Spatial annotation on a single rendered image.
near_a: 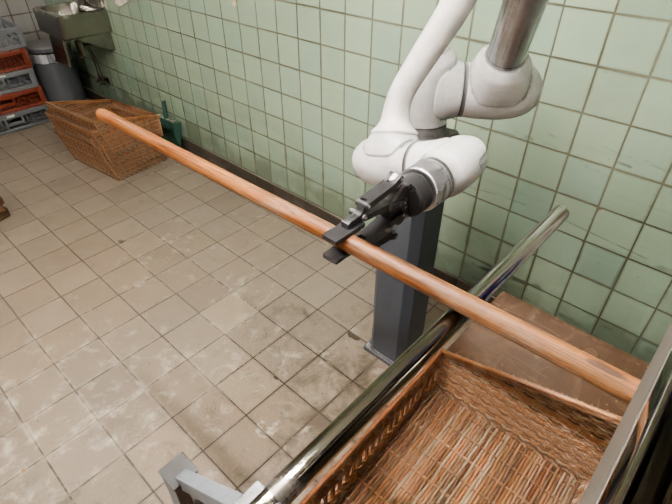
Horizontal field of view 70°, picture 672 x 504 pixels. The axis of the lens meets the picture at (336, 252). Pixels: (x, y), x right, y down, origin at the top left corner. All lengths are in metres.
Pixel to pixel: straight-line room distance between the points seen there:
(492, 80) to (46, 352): 2.08
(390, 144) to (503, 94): 0.51
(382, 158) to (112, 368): 1.63
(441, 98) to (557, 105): 0.56
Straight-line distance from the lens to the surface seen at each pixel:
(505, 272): 0.78
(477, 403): 1.29
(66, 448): 2.14
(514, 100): 1.47
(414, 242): 1.67
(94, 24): 4.26
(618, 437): 0.32
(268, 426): 1.96
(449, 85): 1.45
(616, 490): 0.26
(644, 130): 1.84
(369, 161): 1.05
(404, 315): 1.90
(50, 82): 4.91
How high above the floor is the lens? 1.65
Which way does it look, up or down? 38 degrees down
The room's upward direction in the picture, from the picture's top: straight up
